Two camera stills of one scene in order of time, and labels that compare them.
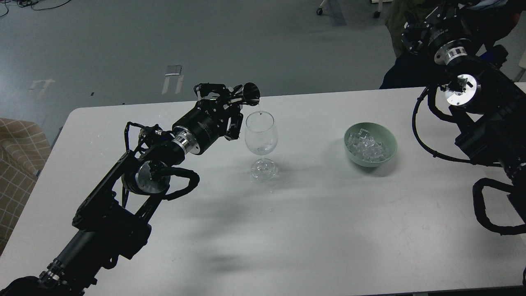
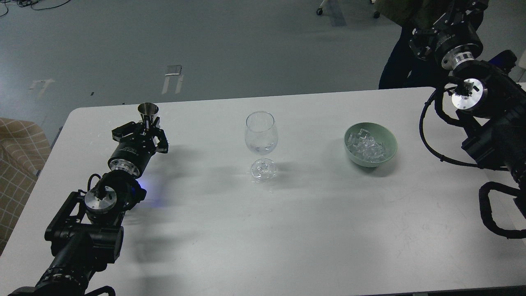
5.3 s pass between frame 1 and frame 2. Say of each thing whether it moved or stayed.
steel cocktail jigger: moved
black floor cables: stayed
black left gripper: moved
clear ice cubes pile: stayed
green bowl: stayed
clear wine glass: stayed
